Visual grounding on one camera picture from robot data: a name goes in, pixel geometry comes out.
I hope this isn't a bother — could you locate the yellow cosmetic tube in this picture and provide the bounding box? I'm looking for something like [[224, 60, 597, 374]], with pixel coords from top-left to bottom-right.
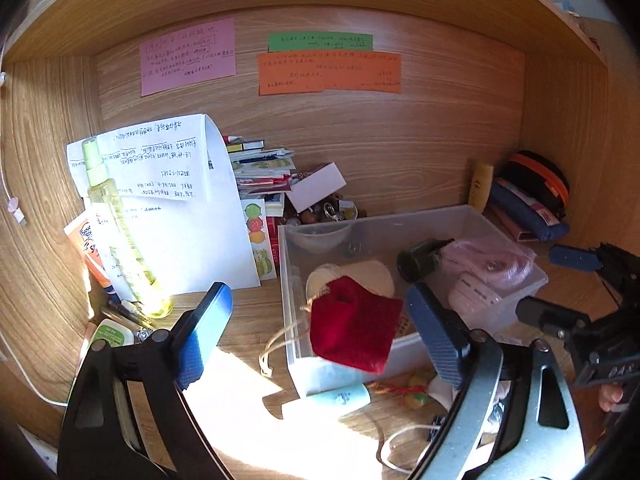
[[467, 161, 495, 213]]

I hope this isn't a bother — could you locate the red yellow charm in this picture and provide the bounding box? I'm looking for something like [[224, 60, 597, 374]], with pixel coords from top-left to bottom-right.
[[367, 372, 433, 408]]

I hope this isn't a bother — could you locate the black orange zip case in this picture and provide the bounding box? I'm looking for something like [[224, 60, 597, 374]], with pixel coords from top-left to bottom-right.
[[500, 150, 571, 221]]

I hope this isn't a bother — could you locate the pile of bead bracelets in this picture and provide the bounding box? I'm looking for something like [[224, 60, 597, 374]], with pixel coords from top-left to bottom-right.
[[285, 200, 368, 226]]

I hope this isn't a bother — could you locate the blue patchwork pouch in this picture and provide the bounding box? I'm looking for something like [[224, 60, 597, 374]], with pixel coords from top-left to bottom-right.
[[487, 178, 571, 242]]

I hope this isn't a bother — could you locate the light blue tube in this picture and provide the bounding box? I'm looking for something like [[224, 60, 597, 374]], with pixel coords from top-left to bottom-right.
[[280, 381, 372, 420]]

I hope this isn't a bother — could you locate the yellow spray bottle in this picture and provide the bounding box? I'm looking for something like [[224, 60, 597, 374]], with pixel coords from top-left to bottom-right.
[[81, 136, 174, 319]]

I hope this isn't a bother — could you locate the green white packet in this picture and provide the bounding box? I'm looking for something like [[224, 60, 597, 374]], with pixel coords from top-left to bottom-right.
[[90, 318, 136, 356]]

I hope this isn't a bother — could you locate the thin white cord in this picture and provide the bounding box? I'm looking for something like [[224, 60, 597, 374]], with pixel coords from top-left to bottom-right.
[[379, 422, 441, 473]]

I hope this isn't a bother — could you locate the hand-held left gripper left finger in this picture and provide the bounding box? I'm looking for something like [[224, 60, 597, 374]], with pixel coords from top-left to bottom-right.
[[57, 281, 234, 480]]

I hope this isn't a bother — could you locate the person's right hand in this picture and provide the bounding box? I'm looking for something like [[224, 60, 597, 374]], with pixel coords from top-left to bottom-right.
[[598, 382, 628, 413]]

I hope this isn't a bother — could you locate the white power cable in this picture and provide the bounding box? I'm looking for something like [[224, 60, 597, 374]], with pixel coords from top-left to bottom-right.
[[0, 335, 71, 408]]

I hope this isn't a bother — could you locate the white charger plug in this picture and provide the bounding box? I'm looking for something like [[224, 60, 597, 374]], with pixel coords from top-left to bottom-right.
[[447, 271, 503, 321]]

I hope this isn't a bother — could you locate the stack of books and cards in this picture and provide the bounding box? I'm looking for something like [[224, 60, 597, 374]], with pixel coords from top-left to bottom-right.
[[222, 135, 296, 196]]

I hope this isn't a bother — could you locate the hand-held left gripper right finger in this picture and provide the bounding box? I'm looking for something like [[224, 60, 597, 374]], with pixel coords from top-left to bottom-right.
[[405, 282, 586, 480]]

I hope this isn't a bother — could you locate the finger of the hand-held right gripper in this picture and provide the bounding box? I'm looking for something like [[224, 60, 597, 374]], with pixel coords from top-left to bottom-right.
[[515, 296, 592, 347], [548, 242, 640, 286]]

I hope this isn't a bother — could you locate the orange cream tube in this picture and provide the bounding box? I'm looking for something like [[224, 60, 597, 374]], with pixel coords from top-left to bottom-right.
[[63, 211, 113, 291]]

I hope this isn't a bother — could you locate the fruit sticker sheet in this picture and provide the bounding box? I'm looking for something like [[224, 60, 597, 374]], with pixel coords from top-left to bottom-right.
[[240, 197, 278, 280]]

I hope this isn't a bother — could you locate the small white box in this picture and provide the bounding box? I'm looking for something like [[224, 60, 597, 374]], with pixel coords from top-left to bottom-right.
[[288, 162, 347, 213]]

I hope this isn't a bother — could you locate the orange paper note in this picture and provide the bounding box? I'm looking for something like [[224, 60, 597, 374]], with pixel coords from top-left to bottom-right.
[[257, 51, 403, 96]]

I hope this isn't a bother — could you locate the wooden desktop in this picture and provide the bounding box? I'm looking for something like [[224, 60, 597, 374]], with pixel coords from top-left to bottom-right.
[[85, 205, 640, 480]]

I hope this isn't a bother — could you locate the white charging cable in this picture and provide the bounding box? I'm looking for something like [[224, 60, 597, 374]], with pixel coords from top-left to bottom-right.
[[0, 160, 26, 226]]

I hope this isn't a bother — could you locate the handwritten white paper sheet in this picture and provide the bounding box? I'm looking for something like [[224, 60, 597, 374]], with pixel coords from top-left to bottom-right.
[[66, 113, 223, 203]]

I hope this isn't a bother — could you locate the pink paper note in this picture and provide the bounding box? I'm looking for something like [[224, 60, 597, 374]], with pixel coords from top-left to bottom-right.
[[139, 18, 237, 97]]

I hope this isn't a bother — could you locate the red velvet drawstring pouch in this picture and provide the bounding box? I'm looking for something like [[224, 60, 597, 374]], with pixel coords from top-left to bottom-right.
[[259, 276, 405, 378]]

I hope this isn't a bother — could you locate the dark green pump bottle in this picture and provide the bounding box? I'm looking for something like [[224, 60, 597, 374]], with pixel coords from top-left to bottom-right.
[[396, 238, 453, 282]]

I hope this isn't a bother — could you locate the green paper note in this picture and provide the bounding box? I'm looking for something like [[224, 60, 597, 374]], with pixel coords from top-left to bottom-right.
[[267, 32, 374, 54]]

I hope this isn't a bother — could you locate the beige round pad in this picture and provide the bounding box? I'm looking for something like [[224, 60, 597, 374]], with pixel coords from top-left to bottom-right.
[[305, 259, 396, 306]]

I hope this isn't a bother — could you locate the clear plastic storage bin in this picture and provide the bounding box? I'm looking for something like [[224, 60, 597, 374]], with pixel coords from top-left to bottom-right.
[[277, 204, 549, 398]]

